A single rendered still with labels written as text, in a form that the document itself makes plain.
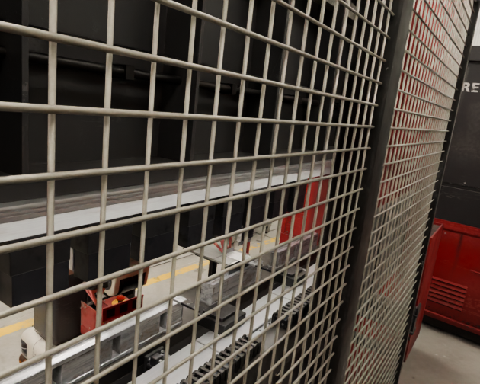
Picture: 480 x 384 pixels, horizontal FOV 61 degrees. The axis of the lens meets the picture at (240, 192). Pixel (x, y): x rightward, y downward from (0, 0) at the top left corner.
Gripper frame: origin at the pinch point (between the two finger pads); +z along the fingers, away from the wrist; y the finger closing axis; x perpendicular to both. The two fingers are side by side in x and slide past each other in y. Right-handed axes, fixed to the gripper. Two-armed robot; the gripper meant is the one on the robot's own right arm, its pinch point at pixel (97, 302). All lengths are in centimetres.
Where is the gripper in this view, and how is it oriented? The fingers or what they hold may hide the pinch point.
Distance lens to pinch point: 189.0
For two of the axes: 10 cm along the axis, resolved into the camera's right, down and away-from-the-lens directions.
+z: 0.8, 10.0, 0.5
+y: 7.7, -0.3, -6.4
